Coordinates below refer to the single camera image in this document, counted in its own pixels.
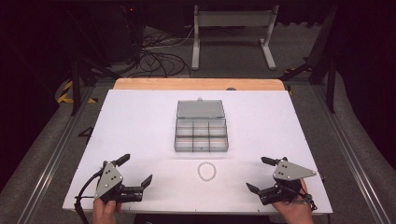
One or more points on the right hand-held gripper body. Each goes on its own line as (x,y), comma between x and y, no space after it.
(289,171)

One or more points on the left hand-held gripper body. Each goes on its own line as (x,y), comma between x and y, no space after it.
(109,180)

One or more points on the clear plastic compartment box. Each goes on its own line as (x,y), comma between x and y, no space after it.
(200,126)

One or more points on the person's left hand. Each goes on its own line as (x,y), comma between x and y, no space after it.
(104,213)

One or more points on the person's right hand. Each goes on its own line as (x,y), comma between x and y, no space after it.
(294,213)

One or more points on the white table board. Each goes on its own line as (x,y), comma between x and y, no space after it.
(140,124)

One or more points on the black tripod stand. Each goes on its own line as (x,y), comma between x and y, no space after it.
(330,90)
(75,90)

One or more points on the yellow black floor tape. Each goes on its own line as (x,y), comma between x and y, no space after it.
(66,93)

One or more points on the black equipment cabinet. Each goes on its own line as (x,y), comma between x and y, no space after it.
(109,31)

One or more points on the white metal stand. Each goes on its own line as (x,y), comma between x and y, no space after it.
(233,19)

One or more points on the black triangle bracket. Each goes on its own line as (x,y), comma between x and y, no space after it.
(88,134)

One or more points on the aluminium floor rail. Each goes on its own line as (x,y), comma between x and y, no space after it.
(51,168)
(351,155)

